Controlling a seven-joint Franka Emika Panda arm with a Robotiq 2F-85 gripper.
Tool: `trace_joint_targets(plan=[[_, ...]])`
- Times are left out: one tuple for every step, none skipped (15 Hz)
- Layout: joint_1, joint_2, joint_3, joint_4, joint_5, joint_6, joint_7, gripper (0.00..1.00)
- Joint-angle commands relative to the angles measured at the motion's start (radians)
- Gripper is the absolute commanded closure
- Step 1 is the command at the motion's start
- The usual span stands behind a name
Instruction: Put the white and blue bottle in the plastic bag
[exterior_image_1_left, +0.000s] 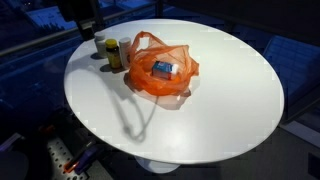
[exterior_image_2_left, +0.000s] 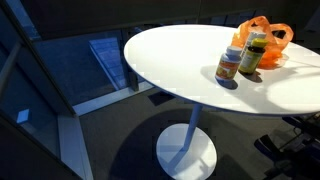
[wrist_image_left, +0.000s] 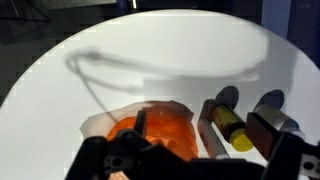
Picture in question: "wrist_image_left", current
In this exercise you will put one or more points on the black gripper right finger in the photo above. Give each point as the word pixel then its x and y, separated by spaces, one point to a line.
pixel 262 136

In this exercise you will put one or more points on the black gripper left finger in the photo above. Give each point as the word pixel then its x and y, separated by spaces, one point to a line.
pixel 140 122

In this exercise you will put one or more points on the tall white and blue bottle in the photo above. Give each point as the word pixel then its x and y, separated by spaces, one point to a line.
pixel 210 134

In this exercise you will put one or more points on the orange plastic bag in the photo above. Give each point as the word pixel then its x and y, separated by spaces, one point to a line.
pixel 166 130

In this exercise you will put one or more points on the brown bottle with yellow cap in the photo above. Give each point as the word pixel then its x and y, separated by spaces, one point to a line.
pixel 233 128

